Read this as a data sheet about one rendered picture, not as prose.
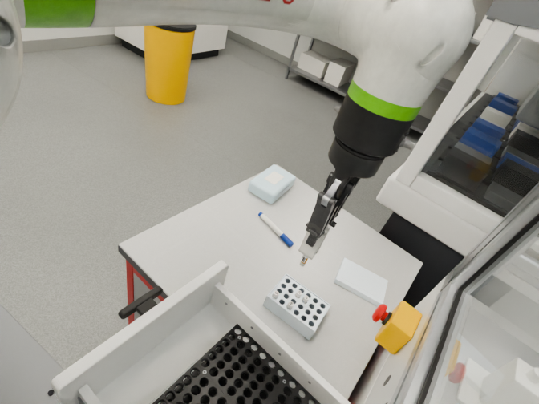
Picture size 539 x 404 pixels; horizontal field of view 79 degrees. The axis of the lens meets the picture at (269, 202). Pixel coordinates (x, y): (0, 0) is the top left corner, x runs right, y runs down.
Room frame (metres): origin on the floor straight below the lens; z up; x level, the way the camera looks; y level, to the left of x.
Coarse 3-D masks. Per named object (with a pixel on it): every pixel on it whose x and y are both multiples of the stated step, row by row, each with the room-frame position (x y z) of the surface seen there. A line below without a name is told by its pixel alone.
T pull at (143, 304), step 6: (156, 288) 0.29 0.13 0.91; (144, 294) 0.28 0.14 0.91; (150, 294) 0.28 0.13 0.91; (156, 294) 0.28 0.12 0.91; (138, 300) 0.26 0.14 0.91; (144, 300) 0.27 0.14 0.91; (150, 300) 0.27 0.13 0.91; (126, 306) 0.25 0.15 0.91; (132, 306) 0.25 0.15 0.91; (138, 306) 0.25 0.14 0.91; (144, 306) 0.26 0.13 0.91; (150, 306) 0.26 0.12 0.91; (120, 312) 0.24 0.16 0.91; (126, 312) 0.24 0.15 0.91; (132, 312) 0.25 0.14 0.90; (138, 312) 0.25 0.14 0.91; (144, 312) 0.25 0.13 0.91
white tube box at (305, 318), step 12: (288, 276) 0.50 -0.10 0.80; (276, 288) 0.46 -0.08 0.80; (288, 288) 0.47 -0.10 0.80; (300, 288) 0.48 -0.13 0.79; (276, 300) 0.43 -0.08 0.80; (288, 300) 0.44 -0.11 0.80; (300, 300) 0.45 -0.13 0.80; (312, 300) 0.46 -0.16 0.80; (276, 312) 0.42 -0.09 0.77; (288, 312) 0.41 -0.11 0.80; (300, 312) 0.42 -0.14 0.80; (312, 312) 0.43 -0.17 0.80; (324, 312) 0.44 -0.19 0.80; (288, 324) 0.40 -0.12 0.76; (300, 324) 0.40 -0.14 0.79; (312, 324) 0.41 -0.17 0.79
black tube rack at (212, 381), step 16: (240, 336) 0.27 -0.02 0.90; (240, 352) 0.24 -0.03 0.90; (256, 352) 0.25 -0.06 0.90; (224, 368) 0.21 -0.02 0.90; (240, 368) 0.22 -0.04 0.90; (256, 368) 0.23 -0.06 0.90; (272, 368) 0.24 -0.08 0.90; (192, 384) 0.18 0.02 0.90; (208, 384) 0.19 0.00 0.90; (224, 384) 0.21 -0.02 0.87; (240, 384) 0.21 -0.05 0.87; (256, 384) 0.22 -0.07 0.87; (272, 384) 0.21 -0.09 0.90; (288, 384) 0.22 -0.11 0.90; (176, 400) 0.16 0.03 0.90; (192, 400) 0.16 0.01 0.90; (208, 400) 0.18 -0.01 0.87; (224, 400) 0.18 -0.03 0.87; (240, 400) 0.19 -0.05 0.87; (256, 400) 0.20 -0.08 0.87; (272, 400) 0.19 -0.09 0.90; (288, 400) 0.20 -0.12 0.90; (304, 400) 0.21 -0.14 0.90
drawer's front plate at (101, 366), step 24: (216, 264) 0.36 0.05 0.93; (192, 288) 0.30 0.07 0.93; (168, 312) 0.26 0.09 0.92; (192, 312) 0.31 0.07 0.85; (120, 336) 0.20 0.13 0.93; (144, 336) 0.22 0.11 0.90; (96, 360) 0.16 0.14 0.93; (120, 360) 0.19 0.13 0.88; (72, 384) 0.13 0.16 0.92; (96, 384) 0.15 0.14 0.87
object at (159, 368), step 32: (224, 288) 0.35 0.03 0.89; (192, 320) 0.30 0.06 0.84; (224, 320) 0.32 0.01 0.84; (256, 320) 0.31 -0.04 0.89; (160, 352) 0.23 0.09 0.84; (192, 352) 0.25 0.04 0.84; (288, 352) 0.27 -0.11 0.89; (128, 384) 0.18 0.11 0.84; (160, 384) 0.19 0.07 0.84; (320, 384) 0.24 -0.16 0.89
